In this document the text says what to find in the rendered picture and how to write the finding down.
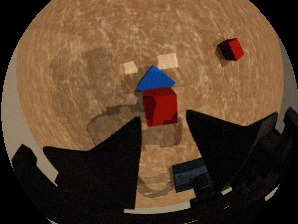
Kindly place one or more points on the blue cube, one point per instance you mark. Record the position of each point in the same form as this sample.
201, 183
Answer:
154, 78

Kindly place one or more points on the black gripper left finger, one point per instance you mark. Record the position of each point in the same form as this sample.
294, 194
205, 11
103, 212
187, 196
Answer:
112, 164

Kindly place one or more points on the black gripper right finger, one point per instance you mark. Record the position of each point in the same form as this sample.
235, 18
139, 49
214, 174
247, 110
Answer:
224, 146

